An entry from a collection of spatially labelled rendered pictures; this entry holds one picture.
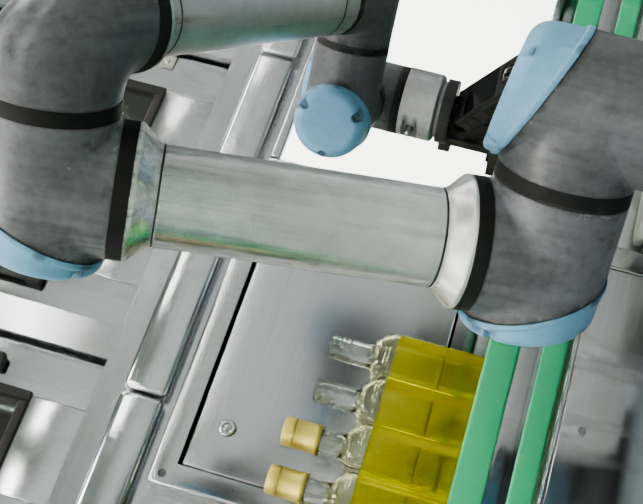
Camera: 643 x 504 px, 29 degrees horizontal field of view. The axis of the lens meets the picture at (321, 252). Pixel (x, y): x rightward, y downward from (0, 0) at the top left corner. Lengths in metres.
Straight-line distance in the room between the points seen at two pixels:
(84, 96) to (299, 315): 0.73
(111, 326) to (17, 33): 0.77
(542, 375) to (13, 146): 0.62
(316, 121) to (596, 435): 0.42
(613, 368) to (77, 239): 0.59
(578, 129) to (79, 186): 0.39
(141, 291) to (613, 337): 0.66
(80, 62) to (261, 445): 0.73
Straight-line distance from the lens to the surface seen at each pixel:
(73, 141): 0.97
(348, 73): 1.26
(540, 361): 1.34
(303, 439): 1.41
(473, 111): 1.35
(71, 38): 0.96
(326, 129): 1.26
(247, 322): 1.63
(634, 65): 1.00
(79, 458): 1.61
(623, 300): 1.36
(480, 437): 1.30
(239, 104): 1.80
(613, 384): 1.32
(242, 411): 1.58
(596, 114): 0.99
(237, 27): 1.09
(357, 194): 1.02
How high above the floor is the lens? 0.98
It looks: 8 degrees up
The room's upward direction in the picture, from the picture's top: 75 degrees counter-clockwise
